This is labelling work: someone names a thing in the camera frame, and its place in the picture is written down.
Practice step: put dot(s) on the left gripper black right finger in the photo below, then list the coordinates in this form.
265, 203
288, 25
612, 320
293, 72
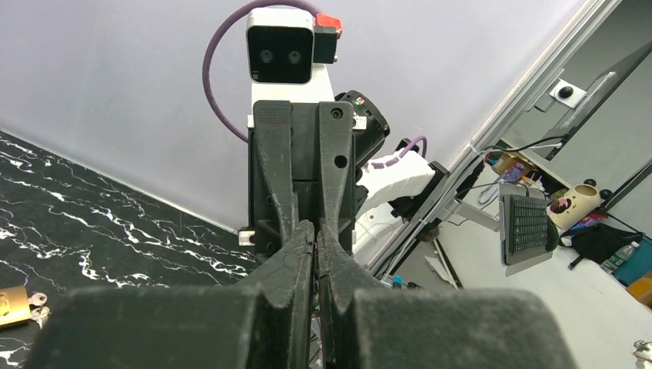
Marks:
369, 325

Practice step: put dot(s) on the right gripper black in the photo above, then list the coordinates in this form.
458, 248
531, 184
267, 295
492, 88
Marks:
301, 166

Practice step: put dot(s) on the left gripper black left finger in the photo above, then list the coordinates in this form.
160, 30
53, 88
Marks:
263, 321

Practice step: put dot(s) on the long shackle brass padlock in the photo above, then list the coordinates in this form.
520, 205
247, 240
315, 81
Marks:
15, 308

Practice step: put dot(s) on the silver key bunch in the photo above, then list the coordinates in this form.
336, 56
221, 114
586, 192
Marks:
40, 312

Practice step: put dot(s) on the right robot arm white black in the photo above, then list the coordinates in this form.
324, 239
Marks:
389, 190

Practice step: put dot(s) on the black keyboard on stand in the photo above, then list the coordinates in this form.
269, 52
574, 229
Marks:
528, 235

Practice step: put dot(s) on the cream bear mug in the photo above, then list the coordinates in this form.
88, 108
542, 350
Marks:
576, 203

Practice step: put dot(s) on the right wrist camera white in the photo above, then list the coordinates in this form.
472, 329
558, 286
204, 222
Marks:
289, 51

